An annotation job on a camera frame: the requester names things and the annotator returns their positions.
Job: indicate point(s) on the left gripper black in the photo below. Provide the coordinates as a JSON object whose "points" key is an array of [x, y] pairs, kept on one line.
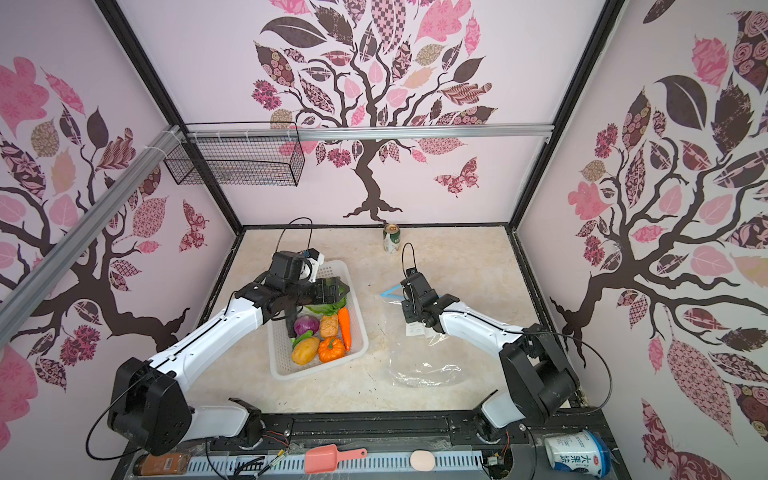
{"points": [[322, 297]]}

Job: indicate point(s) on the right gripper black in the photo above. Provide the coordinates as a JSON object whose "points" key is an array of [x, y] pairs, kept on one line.
{"points": [[408, 312]]}

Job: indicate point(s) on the brown wrinkled bread toy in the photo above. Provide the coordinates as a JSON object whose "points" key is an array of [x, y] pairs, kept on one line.
{"points": [[329, 327]]}

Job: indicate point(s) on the clear zip top bag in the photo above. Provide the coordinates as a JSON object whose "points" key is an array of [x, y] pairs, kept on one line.
{"points": [[417, 356]]}

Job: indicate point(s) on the orange pumpkin toy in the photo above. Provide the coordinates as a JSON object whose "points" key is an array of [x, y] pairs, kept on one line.
{"points": [[331, 349]]}

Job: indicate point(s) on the yellow potato toy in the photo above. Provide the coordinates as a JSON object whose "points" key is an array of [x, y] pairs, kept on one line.
{"points": [[305, 351]]}

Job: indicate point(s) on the white plastic perforated basket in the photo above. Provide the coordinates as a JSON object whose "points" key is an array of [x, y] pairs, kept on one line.
{"points": [[280, 338]]}

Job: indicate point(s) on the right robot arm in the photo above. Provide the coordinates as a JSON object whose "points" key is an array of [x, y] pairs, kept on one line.
{"points": [[539, 378]]}

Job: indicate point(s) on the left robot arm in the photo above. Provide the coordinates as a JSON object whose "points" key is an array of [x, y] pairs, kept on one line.
{"points": [[148, 405]]}

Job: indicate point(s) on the green lettuce toy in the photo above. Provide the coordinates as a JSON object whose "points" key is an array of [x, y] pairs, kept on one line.
{"points": [[332, 297]]}

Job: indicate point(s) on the orange carrot toy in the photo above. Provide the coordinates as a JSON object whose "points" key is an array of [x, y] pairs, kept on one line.
{"points": [[345, 328]]}

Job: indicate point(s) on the purple onion toy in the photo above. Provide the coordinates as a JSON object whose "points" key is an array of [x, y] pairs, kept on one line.
{"points": [[305, 324]]}

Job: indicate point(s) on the green chili pepper toy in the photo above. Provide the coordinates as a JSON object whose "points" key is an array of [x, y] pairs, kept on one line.
{"points": [[306, 335]]}

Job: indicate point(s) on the green beverage can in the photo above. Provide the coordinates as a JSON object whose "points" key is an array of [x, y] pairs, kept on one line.
{"points": [[391, 238]]}

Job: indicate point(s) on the beige oval sponge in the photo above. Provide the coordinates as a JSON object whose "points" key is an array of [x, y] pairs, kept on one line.
{"points": [[422, 461]]}

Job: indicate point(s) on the pink plastic scoop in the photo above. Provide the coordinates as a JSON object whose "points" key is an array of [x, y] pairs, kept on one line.
{"points": [[325, 459]]}

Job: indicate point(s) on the white blue yogurt cup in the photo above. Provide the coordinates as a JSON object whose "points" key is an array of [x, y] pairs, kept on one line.
{"points": [[582, 452]]}

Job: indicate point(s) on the brown sauce bottle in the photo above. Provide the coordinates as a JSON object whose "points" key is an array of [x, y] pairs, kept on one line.
{"points": [[165, 465]]}

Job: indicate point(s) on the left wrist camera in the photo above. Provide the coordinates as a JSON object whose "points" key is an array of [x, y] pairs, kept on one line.
{"points": [[311, 260]]}

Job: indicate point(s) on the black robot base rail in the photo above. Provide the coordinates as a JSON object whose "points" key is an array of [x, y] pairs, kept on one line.
{"points": [[462, 448]]}

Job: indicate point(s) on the black wire wall basket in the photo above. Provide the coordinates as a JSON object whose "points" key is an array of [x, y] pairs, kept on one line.
{"points": [[260, 153]]}

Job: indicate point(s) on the aluminium rail back wall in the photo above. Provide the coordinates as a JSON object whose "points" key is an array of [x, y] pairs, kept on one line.
{"points": [[372, 132]]}

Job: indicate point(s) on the aluminium rail wall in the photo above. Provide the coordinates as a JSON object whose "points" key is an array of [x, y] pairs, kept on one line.
{"points": [[372, 132], [18, 307]]}

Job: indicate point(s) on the aluminium rail left wall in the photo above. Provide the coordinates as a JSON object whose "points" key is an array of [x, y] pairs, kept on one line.
{"points": [[18, 307]]}

